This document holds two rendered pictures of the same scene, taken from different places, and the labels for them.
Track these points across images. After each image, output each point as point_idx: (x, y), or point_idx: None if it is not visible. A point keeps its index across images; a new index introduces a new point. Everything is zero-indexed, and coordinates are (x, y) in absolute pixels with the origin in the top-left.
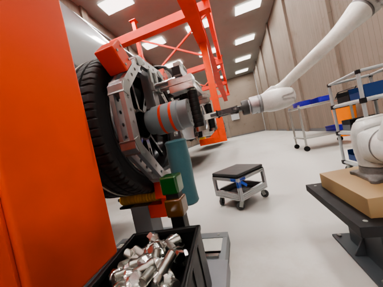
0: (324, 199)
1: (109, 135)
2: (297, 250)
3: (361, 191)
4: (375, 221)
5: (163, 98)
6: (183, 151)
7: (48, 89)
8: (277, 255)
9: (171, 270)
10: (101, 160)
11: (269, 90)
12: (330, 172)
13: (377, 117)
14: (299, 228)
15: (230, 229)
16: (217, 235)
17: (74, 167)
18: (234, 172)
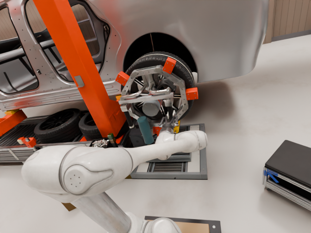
0: (182, 218)
1: None
2: (197, 218)
3: None
4: None
5: (172, 78)
6: (139, 125)
7: (96, 108)
8: (193, 205)
9: (99, 146)
10: None
11: (159, 136)
12: (204, 231)
13: (150, 225)
14: (227, 232)
15: (226, 179)
16: (202, 168)
17: (103, 120)
18: (280, 161)
